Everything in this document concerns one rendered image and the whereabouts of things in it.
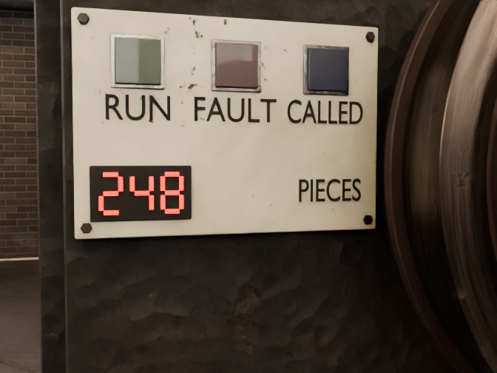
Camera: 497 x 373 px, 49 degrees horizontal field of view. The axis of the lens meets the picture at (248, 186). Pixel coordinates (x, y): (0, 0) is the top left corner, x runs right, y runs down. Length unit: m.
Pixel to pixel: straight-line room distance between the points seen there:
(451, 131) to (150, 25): 0.24
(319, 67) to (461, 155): 0.16
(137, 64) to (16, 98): 6.08
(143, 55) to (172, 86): 0.03
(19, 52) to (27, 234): 1.99
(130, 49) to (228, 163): 0.12
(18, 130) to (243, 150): 6.06
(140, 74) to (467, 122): 0.24
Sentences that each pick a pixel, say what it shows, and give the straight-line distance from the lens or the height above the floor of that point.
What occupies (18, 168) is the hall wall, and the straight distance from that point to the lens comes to 6.48.
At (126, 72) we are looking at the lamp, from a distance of 0.45.
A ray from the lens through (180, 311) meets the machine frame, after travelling 0.49.
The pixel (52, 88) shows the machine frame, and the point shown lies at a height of 1.19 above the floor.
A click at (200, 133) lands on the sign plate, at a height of 1.14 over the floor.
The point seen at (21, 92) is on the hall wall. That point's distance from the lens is 6.51.
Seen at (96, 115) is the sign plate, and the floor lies 1.16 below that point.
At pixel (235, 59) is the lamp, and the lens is 0.46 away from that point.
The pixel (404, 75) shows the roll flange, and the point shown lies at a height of 1.19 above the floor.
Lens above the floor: 1.12
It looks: 3 degrees down
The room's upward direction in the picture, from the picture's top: straight up
